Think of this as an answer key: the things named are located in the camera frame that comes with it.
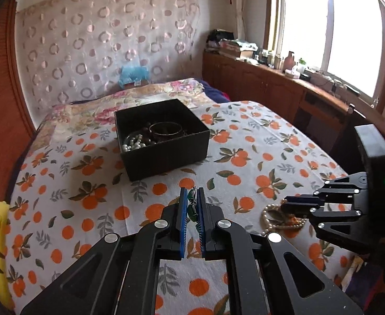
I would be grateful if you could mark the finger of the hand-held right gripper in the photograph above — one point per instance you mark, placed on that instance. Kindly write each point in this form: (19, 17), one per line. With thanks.
(323, 218)
(337, 187)

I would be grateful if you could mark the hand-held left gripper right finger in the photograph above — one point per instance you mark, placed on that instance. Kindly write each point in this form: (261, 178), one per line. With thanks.
(202, 223)

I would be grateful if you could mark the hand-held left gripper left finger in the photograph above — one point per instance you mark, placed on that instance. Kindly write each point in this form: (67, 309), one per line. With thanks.
(183, 223)

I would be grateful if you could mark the black cardboard box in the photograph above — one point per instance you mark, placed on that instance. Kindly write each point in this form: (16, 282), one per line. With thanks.
(166, 154)

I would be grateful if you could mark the pale green jade bangle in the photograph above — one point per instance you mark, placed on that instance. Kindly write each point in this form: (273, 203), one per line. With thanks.
(166, 130)

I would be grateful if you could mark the orange-print bed sheet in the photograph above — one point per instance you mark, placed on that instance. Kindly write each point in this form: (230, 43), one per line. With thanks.
(261, 157)

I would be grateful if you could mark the white bottle with green cap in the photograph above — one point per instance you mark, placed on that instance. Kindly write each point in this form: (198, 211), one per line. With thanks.
(300, 67)

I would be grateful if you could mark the brown wooden cabinet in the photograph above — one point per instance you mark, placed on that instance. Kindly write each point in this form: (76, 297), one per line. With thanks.
(261, 82)

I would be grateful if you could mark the dark blue blanket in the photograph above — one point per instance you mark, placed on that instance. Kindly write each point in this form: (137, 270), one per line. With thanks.
(214, 90)

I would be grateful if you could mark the pink bottle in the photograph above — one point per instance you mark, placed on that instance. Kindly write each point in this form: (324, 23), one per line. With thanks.
(289, 60)

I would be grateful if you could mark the floral quilt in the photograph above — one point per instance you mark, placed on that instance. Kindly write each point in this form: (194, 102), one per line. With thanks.
(130, 96)

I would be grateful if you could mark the row of small bottles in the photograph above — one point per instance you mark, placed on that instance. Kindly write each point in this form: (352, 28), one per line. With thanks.
(271, 59)

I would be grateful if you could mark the blue plastic bag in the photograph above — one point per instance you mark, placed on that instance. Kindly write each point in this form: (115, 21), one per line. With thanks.
(134, 75)

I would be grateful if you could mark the window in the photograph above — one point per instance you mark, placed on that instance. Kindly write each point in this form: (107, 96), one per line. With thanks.
(330, 23)

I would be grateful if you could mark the pile of clothes and books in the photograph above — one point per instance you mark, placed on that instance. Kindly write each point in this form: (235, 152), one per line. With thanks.
(232, 44)

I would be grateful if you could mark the patterned window curtain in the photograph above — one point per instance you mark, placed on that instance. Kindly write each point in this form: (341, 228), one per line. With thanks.
(236, 3)

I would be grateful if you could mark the brown wooden wardrobe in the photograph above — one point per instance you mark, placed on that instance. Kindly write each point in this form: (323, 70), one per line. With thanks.
(2, 105)

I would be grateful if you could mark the circle-patterned wall cloth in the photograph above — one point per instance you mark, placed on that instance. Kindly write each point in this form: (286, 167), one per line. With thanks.
(107, 36)

